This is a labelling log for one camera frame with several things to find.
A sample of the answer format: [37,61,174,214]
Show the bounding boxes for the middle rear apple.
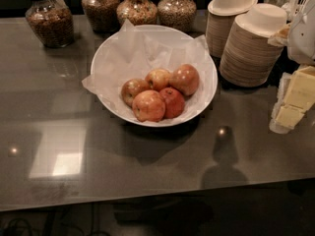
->
[145,68,171,91]

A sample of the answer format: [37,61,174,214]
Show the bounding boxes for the stack paper bowls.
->
[219,3,286,88]
[206,0,258,58]

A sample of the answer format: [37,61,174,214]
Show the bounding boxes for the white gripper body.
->
[287,3,315,65]

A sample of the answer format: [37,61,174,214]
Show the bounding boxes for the white bowl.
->
[90,24,219,128]

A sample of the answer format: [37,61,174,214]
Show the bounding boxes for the front left apple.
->
[132,90,165,122]

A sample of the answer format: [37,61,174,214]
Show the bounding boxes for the left rear apple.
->
[120,79,150,107]

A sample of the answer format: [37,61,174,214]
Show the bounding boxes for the white paper liner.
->
[81,19,216,123]

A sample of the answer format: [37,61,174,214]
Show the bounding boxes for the right rear apple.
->
[169,64,200,96]

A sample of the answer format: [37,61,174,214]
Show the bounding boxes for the rear stack paper bowls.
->
[206,0,258,58]

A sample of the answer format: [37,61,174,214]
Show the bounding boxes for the leftmost glass cereal jar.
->
[26,0,74,48]

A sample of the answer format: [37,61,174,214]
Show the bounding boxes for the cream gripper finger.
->
[269,65,315,134]
[268,24,290,47]

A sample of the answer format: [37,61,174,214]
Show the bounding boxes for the glass cereal jar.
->
[26,0,74,48]
[116,0,158,26]
[81,0,120,32]
[157,0,197,32]

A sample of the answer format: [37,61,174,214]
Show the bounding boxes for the front stack paper bowls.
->
[219,3,286,88]

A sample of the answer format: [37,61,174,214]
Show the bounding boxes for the dark red front apple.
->
[159,88,185,119]

